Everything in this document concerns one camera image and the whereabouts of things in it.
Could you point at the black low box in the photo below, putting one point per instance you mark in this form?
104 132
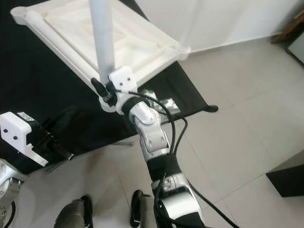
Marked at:
285 180

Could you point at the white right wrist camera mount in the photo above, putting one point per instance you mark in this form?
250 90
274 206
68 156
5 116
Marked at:
123 78

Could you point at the grey cabinet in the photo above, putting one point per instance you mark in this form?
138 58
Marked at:
297 50

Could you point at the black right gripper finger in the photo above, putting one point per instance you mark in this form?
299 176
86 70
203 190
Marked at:
99 88

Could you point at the brown wooden furniture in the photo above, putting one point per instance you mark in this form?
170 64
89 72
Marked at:
289 28

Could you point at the metal folding table frame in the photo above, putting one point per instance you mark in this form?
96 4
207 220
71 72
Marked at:
123 142

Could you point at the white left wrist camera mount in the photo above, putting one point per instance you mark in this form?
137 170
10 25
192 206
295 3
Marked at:
19 133

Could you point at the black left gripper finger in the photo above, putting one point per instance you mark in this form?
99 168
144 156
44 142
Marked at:
61 118

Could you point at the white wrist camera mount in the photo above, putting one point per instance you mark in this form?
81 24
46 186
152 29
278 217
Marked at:
19 133
123 78

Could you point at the white plastic table top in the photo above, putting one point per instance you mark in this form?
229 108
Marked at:
76 33

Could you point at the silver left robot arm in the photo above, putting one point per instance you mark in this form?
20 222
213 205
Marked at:
10 185

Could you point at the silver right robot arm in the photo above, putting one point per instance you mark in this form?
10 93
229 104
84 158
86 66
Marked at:
154 137

